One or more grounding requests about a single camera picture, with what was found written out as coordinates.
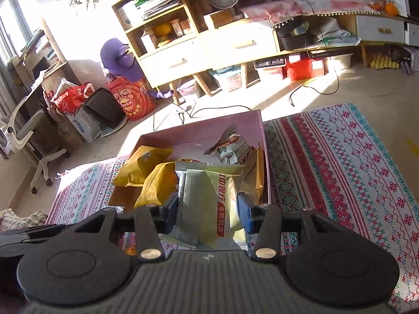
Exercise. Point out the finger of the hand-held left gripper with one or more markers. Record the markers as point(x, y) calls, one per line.
point(45, 232)

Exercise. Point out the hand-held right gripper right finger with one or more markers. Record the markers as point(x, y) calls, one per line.
point(247, 216)

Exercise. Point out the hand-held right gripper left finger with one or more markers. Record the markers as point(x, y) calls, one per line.
point(172, 209)

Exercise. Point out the large plain yellow snack packet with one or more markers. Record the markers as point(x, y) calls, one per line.
point(157, 183)

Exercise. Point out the white green packet red label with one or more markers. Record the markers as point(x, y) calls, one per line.
point(209, 199)

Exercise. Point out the golden brown snack packet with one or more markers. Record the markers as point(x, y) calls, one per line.
point(258, 173)

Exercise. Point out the yellow snack packet brown print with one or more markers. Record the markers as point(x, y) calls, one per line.
point(144, 166)

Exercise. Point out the white green snack packet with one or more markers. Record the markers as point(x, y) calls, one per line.
point(234, 150)

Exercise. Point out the pink white cardboard box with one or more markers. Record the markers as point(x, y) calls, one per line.
point(196, 130)

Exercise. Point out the grey knitted blanket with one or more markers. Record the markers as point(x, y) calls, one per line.
point(19, 217)

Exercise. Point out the patterned woven tablecloth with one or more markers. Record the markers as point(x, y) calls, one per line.
point(327, 170)

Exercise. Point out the white office chair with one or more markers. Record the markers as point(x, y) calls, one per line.
point(29, 137)

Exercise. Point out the white paper bag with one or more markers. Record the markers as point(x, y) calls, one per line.
point(83, 126)

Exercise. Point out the red cylindrical bucket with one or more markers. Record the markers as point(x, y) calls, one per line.
point(131, 99)

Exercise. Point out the black plastic basket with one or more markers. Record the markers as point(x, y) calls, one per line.
point(103, 108)

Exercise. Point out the red plastic bag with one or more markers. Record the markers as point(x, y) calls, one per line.
point(68, 99)

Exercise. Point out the clear storage box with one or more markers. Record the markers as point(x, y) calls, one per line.
point(229, 80)

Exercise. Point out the red storage box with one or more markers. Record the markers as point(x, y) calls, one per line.
point(302, 68)

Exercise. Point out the purple plush toy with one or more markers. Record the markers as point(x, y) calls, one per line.
point(114, 55)

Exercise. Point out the wooden shelf cabinet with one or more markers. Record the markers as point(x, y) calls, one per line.
point(229, 42)

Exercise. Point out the wooden desk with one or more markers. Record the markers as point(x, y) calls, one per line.
point(39, 55)

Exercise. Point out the black tray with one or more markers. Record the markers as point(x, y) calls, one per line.
point(291, 41)

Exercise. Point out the yellow egg tray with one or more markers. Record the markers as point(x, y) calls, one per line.
point(383, 61)

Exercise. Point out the pink table runner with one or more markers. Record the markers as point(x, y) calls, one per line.
point(294, 6)

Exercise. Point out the white drawer cabinet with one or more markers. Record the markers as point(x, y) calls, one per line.
point(379, 29)

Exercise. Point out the orange fruit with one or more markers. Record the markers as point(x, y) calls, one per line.
point(391, 8)

